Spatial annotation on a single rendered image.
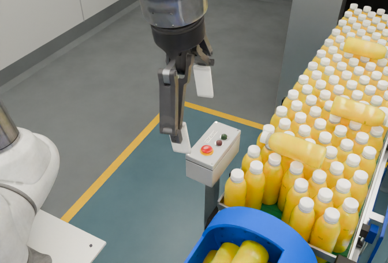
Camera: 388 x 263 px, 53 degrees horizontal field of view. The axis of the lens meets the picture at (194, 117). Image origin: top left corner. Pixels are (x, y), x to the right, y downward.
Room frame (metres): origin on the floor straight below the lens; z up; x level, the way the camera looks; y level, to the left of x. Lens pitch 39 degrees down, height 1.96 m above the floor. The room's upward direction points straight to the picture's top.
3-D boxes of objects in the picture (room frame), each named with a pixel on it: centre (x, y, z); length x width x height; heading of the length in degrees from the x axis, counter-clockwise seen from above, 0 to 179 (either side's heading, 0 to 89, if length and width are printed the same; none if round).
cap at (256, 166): (0.85, -0.19, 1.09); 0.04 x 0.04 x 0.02
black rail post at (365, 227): (0.70, -0.51, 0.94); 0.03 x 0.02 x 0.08; 149
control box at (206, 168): (0.95, -0.07, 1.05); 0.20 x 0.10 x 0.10; 149
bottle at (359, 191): (0.81, -0.50, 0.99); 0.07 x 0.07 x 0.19
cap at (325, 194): (0.74, -0.38, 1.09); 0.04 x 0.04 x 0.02
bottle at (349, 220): (0.70, -0.44, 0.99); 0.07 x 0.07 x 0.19
